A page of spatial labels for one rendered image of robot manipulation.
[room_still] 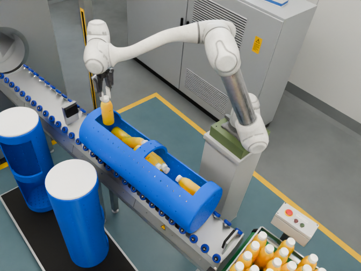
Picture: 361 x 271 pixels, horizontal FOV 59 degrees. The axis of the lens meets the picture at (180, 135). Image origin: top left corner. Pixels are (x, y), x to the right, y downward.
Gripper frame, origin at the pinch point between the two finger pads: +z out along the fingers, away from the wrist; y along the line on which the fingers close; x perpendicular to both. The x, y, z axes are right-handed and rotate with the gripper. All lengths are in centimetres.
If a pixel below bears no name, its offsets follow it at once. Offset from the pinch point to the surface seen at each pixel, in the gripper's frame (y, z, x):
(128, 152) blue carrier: 8.3, 19.6, 26.9
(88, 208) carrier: 34, 52, 21
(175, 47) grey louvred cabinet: -171, 76, -96
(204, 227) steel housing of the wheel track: -1, 48, 77
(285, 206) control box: -32, 31, 105
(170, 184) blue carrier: 8, 20, 57
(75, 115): -2, 42, -40
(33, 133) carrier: 28, 40, -42
